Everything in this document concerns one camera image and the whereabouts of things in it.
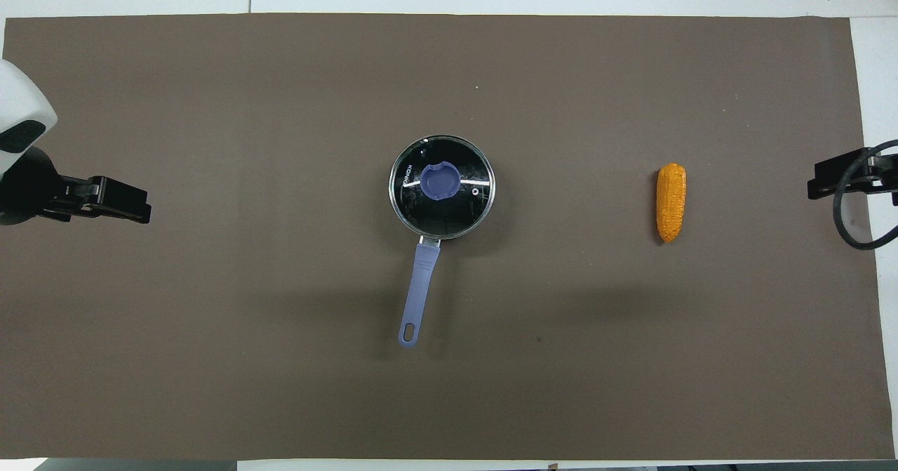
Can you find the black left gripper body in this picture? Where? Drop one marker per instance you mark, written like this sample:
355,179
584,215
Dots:
31,190

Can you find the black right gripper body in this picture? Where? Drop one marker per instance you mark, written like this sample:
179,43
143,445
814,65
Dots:
885,173

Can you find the orange corn cob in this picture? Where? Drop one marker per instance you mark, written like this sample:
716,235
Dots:
671,201

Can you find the glass lid with purple knob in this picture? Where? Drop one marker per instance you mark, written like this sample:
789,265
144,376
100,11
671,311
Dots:
442,180

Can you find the brown table mat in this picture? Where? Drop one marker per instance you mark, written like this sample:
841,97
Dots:
280,352

